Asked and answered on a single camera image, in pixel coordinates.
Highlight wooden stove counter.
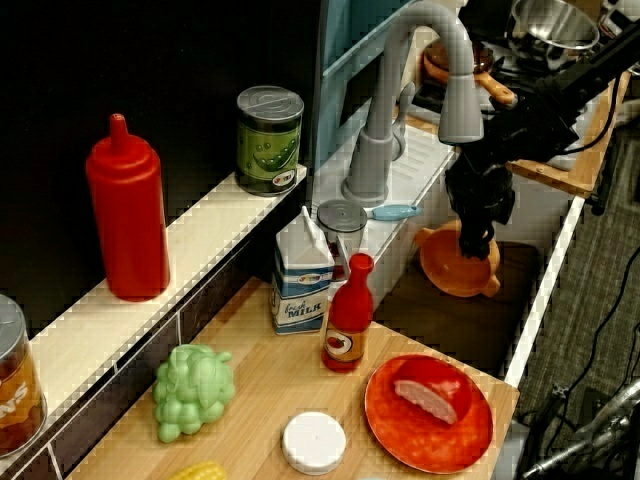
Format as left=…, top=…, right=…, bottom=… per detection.
left=504, top=69, right=632, bottom=199

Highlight orange beans can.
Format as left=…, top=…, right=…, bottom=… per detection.
left=0, top=293, right=49, bottom=458

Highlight orange toy frying pan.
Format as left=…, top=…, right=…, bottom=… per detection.
left=423, top=39, right=519, bottom=109

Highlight toy milk carton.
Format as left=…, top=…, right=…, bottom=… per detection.
left=271, top=205, right=337, bottom=337

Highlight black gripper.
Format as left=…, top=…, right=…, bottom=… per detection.
left=444, top=149, right=517, bottom=262

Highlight silver metal pot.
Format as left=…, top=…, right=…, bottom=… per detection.
left=506, top=0, right=602, bottom=72

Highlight white round lid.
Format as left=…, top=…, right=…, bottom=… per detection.
left=281, top=410, right=348, bottom=476

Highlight pink toy ham slice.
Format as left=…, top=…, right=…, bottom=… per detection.
left=391, top=359, right=472, bottom=427

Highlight orange toy pot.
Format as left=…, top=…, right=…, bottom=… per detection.
left=413, top=219, right=502, bottom=299

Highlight tomato can grey lid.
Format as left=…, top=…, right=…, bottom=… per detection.
left=315, top=199, right=369, bottom=282

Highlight green peas can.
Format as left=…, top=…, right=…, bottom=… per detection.
left=235, top=85, right=306, bottom=198

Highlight light blue brush handle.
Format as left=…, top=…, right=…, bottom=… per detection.
left=366, top=204, right=422, bottom=222

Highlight brown pan lid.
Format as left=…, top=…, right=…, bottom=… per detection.
left=426, top=39, right=497, bottom=72

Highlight wooden food counter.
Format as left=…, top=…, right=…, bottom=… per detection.
left=64, top=276, right=522, bottom=480

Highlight silver metal clamp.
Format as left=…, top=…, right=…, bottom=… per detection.
left=519, top=378, right=640, bottom=480

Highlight grey toy faucet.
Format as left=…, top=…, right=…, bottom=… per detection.
left=340, top=0, right=486, bottom=211

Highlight red ketchup bottle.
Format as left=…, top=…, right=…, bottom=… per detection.
left=84, top=113, right=172, bottom=303

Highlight red sauce bottle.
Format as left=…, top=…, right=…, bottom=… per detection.
left=321, top=252, right=376, bottom=374

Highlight yellow toy corn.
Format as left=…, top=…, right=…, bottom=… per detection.
left=166, top=461, right=227, bottom=480

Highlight white toy sink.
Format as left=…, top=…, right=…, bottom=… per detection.
left=312, top=121, right=587, bottom=389

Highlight red plate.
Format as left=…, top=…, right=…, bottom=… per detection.
left=364, top=354, right=496, bottom=474

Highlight cream wooden ledge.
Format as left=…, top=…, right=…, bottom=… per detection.
left=29, top=163, right=309, bottom=427

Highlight green toy grapes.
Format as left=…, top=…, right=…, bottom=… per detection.
left=152, top=343, right=236, bottom=444

